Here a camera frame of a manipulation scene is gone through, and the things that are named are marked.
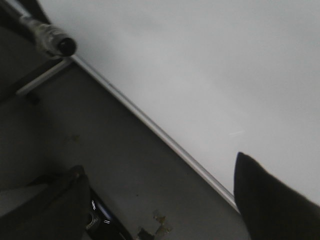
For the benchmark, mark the white whiteboard with metal frame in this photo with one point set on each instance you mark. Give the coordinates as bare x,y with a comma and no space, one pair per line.
211,78

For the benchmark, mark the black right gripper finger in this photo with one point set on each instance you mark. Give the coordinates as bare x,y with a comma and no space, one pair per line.
269,208

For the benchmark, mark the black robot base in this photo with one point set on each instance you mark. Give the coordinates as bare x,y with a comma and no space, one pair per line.
58,207

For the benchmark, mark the whiteboard stand metal leg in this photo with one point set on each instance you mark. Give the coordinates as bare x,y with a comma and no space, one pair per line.
47,72

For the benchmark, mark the black whiteboard marker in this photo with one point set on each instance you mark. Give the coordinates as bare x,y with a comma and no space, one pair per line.
48,38

